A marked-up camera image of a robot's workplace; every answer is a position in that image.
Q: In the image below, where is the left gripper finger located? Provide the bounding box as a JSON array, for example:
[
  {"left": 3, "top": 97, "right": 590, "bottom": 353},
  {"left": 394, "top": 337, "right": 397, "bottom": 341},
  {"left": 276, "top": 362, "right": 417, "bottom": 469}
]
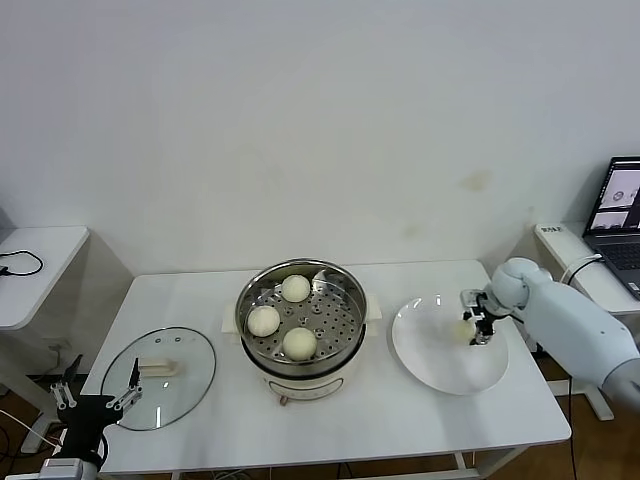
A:
[
  {"left": 105, "top": 357, "right": 144, "bottom": 411},
  {"left": 48, "top": 354, "right": 84, "bottom": 410}
]

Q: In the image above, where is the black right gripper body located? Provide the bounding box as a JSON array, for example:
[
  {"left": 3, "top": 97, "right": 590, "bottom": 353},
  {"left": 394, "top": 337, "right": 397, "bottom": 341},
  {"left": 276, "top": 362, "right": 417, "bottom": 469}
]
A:
[{"left": 459, "top": 287, "right": 497, "bottom": 322}]

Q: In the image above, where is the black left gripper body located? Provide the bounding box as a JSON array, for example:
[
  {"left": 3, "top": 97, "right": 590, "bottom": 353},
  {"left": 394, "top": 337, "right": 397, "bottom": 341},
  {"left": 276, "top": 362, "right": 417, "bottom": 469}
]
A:
[{"left": 54, "top": 393, "right": 117, "bottom": 455}]

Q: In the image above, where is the white steamed baozi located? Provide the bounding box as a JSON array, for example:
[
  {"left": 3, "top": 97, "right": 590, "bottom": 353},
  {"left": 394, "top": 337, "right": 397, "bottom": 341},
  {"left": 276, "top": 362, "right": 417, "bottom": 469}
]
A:
[
  {"left": 280, "top": 273, "right": 312, "bottom": 303},
  {"left": 247, "top": 305, "right": 281, "bottom": 337},
  {"left": 282, "top": 327, "right": 319, "bottom": 362},
  {"left": 449, "top": 319, "right": 476, "bottom": 345}
]

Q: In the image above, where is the glass lid with cream handle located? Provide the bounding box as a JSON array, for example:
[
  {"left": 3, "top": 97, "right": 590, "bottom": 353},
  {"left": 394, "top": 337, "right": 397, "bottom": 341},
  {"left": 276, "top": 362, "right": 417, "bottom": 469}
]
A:
[{"left": 100, "top": 326, "right": 218, "bottom": 431}]

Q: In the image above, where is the stainless steel steamer basket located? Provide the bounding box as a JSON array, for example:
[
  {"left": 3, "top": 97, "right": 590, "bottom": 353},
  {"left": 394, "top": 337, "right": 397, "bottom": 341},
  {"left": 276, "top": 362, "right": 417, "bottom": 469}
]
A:
[{"left": 235, "top": 258, "right": 368, "bottom": 375}]

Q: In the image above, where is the white round plate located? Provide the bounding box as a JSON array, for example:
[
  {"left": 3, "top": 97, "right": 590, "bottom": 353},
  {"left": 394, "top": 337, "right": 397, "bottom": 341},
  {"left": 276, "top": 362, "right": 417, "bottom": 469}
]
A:
[{"left": 391, "top": 295, "right": 512, "bottom": 397}]

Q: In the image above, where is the white side desk with laptop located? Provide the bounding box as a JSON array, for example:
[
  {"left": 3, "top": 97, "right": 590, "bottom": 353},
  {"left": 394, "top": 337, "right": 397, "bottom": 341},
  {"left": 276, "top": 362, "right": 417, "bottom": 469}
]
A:
[{"left": 532, "top": 221, "right": 640, "bottom": 423}]

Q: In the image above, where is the grey open laptop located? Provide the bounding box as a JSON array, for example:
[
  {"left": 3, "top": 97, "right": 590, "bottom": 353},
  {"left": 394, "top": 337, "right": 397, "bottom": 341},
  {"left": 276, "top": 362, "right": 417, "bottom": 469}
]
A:
[{"left": 582, "top": 157, "right": 640, "bottom": 302}]

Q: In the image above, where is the cream electric cooker pot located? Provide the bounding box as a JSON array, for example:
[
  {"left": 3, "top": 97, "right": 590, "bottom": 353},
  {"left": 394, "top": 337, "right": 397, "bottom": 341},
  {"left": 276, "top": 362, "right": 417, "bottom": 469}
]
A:
[{"left": 221, "top": 293, "right": 384, "bottom": 407}]

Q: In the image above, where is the black cable with adapter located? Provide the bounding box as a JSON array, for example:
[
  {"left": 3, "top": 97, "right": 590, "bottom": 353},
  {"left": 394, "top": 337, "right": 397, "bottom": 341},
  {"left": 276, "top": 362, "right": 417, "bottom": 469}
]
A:
[{"left": 559, "top": 254, "right": 604, "bottom": 286}]

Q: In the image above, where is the white side desk with cable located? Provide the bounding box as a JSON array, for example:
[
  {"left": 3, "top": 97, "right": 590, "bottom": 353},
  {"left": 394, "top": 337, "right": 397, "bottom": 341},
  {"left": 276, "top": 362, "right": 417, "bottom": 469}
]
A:
[{"left": 0, "top": 225, "right": 91, "bottom": 455}]

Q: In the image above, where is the black cable with plug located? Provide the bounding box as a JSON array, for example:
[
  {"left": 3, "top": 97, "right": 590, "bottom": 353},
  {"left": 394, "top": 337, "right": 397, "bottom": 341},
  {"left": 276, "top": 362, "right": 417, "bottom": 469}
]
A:
[{"left": 0, "top": 249, "right": 45, "bottom": 278}]

